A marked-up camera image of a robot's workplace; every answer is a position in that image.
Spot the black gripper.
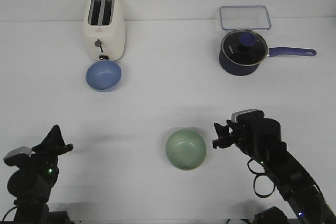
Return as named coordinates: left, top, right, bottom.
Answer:
left=212, top=111, right=282, bottom=159
left=28, top=125, right=73, bottom=182

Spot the green bowl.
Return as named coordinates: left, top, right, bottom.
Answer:
left=166, top=129, right=207, bottom=170

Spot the blue bowl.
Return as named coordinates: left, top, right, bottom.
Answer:
left=86, top=60, right=122, bottom=92

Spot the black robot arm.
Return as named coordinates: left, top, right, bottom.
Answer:
left=4, top=125, right=232, bottom=220
left=212, top=109, right=335, bottom=223

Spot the dark blue saucepan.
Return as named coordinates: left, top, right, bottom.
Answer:
left=218, top=30, right=317, bottom=77

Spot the glass pot lid blue knob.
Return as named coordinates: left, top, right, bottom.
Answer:
left=221, top=29, right=268, bottom=66

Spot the clear plastic container blue rim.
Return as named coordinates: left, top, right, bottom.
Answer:
left=219, top=5, right=271, bottom=31

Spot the white toaster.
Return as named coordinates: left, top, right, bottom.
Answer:
left=83, top=0, right=125, bottom=61

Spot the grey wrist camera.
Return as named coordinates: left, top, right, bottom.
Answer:
left=3, top=146, right=33, bottom=168
left=231, top=109, right=258, bottom=123

